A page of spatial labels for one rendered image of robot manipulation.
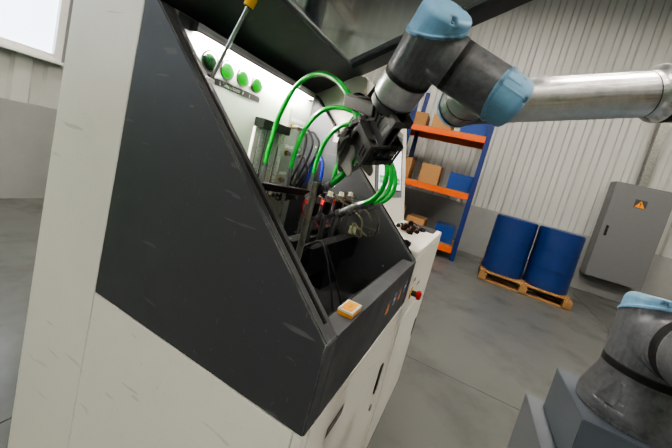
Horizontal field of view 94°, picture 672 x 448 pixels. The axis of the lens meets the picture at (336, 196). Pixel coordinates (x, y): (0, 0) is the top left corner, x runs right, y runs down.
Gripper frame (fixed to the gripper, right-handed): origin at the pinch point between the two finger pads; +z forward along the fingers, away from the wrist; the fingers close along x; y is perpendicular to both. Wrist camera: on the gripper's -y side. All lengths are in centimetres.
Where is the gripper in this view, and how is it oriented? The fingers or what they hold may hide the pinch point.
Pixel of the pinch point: (346, 165)
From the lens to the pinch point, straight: 69.3
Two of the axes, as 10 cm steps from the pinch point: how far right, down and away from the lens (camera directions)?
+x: 8.9, -0.5, 4.4
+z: -3.4, 5.6, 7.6
